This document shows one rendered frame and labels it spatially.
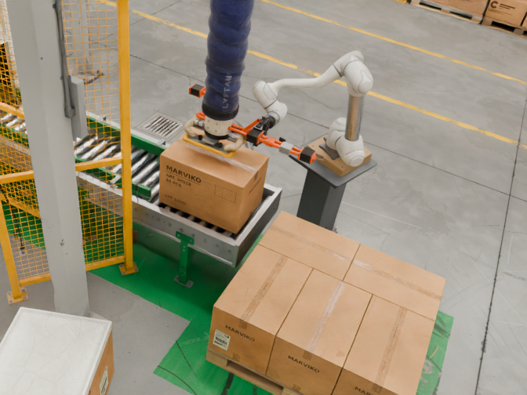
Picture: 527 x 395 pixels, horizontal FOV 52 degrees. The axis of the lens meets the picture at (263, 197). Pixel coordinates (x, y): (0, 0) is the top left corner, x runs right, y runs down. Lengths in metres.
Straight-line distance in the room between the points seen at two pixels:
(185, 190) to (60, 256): 0.92
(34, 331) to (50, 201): 0.70
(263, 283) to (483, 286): 2.04
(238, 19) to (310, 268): 1.57
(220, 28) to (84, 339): 1.71
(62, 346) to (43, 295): 1.55
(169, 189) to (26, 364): 1.65
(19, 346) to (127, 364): 1.22
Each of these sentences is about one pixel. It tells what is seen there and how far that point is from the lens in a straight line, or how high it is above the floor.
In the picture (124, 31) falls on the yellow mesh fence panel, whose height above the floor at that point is 1.82.
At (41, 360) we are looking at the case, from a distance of 2.45.
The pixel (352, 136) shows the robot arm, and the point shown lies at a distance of 3.70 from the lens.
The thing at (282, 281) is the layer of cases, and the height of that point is 0.54.
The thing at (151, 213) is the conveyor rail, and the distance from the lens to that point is 3.69.
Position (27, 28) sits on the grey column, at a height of 2.05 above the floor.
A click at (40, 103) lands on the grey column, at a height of 1.72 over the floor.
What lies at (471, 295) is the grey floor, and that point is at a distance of 4.59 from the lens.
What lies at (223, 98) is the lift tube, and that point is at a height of 1.43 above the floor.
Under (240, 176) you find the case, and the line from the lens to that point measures 3.41.
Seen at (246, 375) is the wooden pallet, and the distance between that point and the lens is 3.57.
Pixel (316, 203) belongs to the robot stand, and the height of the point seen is 0.38.
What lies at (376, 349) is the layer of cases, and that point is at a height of 0.54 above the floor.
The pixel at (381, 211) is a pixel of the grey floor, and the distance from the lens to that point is 4.98.
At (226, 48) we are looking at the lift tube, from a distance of 3.08.
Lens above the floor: 3.03
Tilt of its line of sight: 39 degrees down
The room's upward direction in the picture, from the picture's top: 11 degrees clockwise
